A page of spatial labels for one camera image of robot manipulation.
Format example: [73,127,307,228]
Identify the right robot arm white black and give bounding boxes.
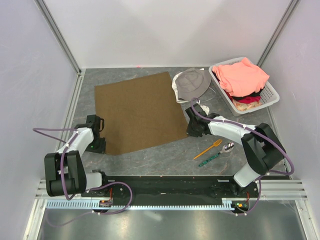
[185,103,286,197]

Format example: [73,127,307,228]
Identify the brown cloth napkin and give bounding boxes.
[94,72,188,156]

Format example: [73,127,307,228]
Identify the spoon with green handle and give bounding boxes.
[198,142,235,168]

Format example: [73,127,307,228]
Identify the orange plastic fork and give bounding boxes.
[193,138,223,160]

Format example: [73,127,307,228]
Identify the salmon pink folded garment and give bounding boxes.
[212,57,270,97]

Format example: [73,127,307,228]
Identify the grey slotted cable duct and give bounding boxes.
[46,199,248,211]

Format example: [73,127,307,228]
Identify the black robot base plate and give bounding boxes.
[99,175,241,201]

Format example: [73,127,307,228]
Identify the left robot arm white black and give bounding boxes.
[44,114,106,200]

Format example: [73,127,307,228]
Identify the red and dark clothes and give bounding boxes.
[225,89,262,112]

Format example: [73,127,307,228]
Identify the grey bucket hat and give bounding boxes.
[171,68,212,104]

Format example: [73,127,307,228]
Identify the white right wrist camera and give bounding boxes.
[199,104,210,115]

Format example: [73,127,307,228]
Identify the white plastic laundry basket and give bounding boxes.
[208,57,280,117]

